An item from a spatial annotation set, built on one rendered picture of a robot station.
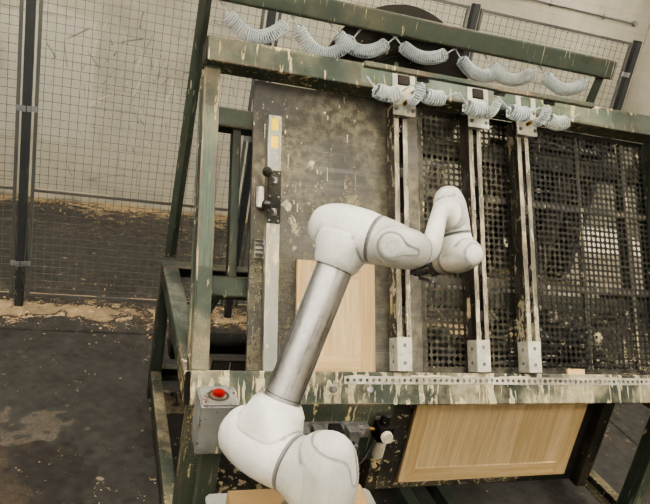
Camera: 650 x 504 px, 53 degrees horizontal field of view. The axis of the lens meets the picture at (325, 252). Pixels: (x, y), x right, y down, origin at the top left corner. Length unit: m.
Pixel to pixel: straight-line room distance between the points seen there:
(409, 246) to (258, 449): 0.63
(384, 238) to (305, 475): 0.60
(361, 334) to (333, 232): 0.83
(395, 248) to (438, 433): 1.50
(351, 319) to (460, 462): 1.00
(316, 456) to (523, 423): 1.73
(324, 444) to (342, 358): 0.83
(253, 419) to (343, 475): 0.27
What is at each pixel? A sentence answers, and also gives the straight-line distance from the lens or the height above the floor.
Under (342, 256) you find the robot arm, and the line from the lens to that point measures 1.69.
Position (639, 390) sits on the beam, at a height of 0.85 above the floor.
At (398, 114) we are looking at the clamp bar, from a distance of 2.64.
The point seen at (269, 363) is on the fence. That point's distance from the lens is 2.31.
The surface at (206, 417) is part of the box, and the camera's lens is 2.04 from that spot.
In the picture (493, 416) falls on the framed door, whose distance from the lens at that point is 3.08.
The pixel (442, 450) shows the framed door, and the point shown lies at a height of 0.41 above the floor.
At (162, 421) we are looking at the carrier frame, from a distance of 3.29.
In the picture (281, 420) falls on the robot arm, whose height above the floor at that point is 1.09.
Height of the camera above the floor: 2.01
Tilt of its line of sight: 17 degrees down
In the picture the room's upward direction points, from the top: 11 degrees clockwise
